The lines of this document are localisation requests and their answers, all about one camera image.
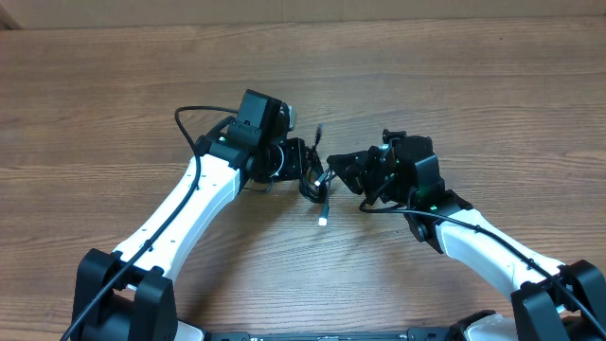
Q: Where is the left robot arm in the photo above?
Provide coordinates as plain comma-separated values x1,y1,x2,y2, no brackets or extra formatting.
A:
63,90,304,341

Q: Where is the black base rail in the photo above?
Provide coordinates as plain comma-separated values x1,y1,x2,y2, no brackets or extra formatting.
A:
203,310,522,341

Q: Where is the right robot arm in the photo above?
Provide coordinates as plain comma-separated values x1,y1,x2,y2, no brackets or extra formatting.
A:
328,131,605,340

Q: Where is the black USB cable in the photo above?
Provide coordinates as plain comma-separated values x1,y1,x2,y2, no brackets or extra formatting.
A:
297,123,338,226

